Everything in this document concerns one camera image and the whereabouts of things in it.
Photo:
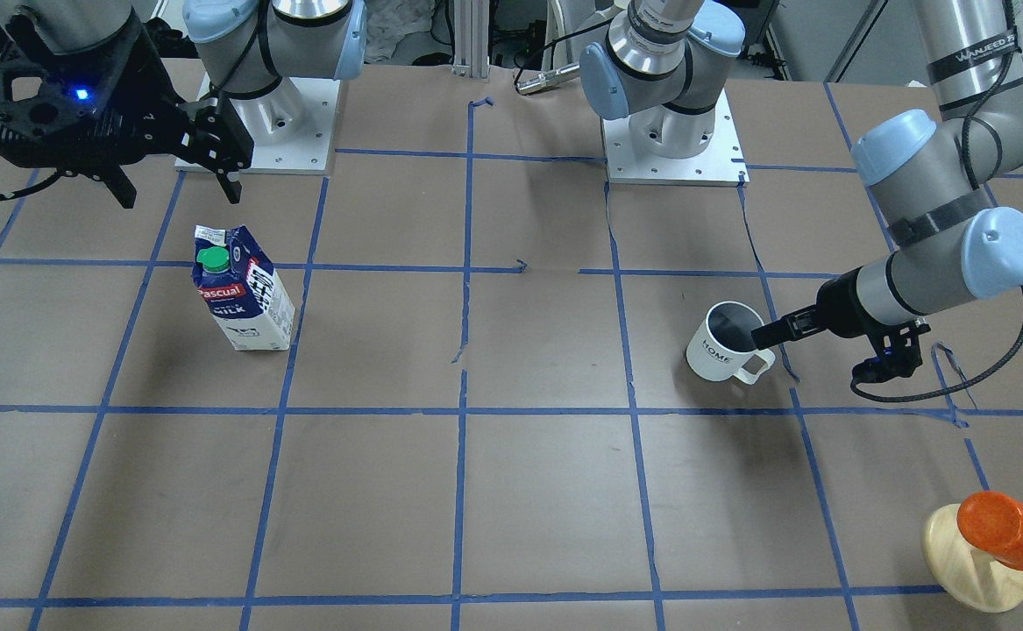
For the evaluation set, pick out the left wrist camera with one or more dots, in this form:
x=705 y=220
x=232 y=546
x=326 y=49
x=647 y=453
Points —
x=897 y=352

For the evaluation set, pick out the aluminium frame post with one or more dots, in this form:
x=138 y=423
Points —
x=470 y=39

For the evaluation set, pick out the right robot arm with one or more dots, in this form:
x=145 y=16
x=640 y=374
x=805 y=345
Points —
x=241 y=49

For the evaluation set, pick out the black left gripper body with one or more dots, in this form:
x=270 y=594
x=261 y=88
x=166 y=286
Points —
x=839 y=308

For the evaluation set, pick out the blue white milk carton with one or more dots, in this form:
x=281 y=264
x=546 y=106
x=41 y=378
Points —
x=242 y=290

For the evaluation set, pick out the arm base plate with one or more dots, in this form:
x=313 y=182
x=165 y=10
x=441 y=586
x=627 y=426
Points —
x=293 y=127
x=662 y=147

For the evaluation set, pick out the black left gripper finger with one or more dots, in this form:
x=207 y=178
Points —
x=794 y=326

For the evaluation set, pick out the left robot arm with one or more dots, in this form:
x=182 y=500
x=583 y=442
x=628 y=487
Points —
x=927 y=176

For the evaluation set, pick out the orange mug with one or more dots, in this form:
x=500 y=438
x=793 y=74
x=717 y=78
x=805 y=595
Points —
x=993 y=523

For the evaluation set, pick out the white mug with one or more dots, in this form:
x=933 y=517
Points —
x=723 y=346

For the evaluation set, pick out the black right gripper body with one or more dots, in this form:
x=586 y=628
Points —
x=148 y=98

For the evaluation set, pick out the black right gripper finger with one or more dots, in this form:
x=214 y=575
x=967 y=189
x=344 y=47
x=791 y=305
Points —
x=216 y=139
x=119 y=185

